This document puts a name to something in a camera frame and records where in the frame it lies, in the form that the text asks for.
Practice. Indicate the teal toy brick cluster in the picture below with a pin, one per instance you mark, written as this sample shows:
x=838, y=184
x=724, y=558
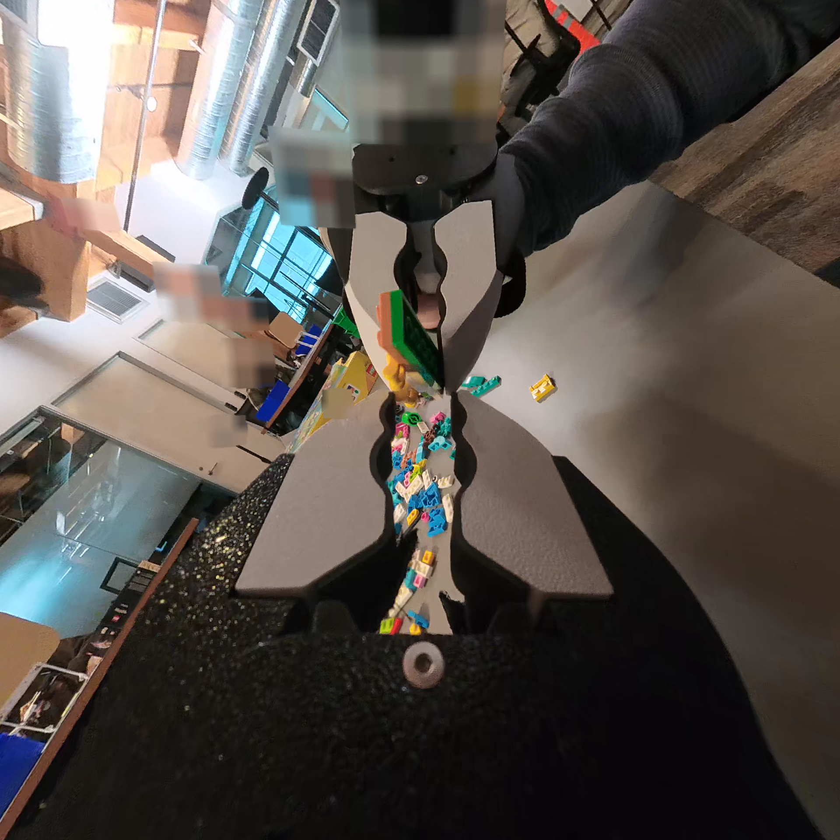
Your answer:
x=482, y=385

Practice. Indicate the person's right hand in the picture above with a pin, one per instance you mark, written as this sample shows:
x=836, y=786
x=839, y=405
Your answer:
x=430, y=312

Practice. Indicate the black round ceiling lamp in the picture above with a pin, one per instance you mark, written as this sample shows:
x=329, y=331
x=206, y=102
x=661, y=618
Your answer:
x=256, y=187

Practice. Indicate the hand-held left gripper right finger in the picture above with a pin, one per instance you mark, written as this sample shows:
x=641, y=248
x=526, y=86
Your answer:
x=525, y=512

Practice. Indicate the grey desk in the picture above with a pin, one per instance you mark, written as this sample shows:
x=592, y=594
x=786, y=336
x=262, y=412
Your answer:
x=676, y=472

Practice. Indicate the person's right forearm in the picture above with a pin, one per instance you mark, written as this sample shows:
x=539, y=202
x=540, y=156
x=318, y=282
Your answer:
x=643, y=111

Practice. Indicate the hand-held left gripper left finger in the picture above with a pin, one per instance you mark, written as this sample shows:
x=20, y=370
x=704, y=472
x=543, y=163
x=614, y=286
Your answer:
x=315, y=512

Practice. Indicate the yellow toy brick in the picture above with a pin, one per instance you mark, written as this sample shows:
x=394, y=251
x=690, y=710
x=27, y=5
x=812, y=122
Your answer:
x=543, y=388

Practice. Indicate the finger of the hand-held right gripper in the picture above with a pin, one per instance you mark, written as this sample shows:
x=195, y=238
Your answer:
x=476, y=275
x=371, y=262

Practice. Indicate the green and orange brick assembly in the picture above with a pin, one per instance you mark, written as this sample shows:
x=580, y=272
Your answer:
x=413, y=334

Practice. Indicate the glass partition wall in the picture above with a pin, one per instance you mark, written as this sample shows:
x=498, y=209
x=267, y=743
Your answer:
x=85, y=518

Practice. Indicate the black office chair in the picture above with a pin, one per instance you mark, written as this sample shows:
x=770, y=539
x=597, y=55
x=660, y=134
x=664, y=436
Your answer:
x=544, y=46

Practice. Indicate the white air vent grille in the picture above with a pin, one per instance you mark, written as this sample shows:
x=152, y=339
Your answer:
x=117, y=300

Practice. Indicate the wide silver ventilation duct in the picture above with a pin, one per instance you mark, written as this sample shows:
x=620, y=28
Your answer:
x=52, y=92

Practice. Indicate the pile of colourful toy bricks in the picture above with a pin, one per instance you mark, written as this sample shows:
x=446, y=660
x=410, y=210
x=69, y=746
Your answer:
x=420, y=485

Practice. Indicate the large window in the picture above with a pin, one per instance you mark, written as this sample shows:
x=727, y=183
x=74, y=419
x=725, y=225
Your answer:
x=282, y=253

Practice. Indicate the yellow toy figure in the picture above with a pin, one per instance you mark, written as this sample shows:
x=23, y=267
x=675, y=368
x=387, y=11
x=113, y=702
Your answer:
x=399, y=377

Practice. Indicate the blue storage bin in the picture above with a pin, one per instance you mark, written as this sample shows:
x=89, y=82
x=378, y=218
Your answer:
x=272, y=401
x=16, y=774

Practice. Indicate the yellow toy brick box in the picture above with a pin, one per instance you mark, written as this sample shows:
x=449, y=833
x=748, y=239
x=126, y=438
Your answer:
x=351, y=394

